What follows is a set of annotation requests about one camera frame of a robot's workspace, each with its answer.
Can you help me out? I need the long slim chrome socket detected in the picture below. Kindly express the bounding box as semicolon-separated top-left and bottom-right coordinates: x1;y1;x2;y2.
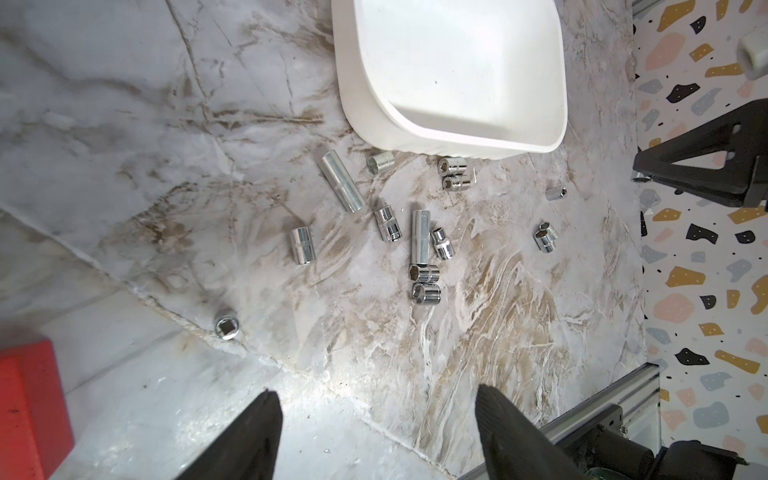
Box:
411;210;431;265

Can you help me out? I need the medium chrome socket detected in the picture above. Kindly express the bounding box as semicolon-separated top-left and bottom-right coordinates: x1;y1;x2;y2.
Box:
374;205;402;243

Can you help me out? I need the chrome socket near box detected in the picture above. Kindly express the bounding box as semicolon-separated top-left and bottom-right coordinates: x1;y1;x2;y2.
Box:
366;151;396;175

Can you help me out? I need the red rectangular block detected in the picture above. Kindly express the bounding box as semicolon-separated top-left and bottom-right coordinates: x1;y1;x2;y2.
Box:
1;340;75;479

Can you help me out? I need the white plastic storage box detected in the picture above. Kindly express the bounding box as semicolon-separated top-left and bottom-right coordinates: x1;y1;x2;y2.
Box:
331;1;568;160

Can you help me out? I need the chrome socket lowest cluster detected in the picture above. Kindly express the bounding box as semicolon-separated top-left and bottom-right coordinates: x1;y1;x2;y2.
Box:
411;282;442;305

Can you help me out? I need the small stepped chrome socket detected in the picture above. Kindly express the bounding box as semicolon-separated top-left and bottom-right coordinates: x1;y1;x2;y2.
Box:
431;228;455;260

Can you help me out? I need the chrome socket pair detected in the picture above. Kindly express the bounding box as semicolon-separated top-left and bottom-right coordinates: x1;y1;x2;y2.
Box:
442;175;472;192
533;222;558;253
438;157;468;177

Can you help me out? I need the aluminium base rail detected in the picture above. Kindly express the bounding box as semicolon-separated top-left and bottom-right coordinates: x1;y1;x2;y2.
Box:
462;363;662;479

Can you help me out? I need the upright chrome socket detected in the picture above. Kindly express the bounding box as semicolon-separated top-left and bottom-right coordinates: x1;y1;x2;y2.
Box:
214;314;240;341

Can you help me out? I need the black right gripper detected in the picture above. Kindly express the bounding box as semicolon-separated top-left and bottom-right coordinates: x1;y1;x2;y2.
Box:
633;99;767;208

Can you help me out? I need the long chrome deep socket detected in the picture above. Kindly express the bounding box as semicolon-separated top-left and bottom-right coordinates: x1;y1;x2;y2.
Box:
319;150;364;213

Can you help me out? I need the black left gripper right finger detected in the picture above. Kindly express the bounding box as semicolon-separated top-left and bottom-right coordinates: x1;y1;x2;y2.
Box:
475;384;584;480

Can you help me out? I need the short chrome socket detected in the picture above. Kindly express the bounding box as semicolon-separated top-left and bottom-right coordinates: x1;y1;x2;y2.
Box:
289;227;316;265

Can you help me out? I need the chrome socket open end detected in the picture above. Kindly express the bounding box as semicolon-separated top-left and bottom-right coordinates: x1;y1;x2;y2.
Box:
409;264;440;284

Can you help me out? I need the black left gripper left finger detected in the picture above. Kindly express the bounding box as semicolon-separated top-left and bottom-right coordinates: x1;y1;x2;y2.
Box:
178;390;283;480

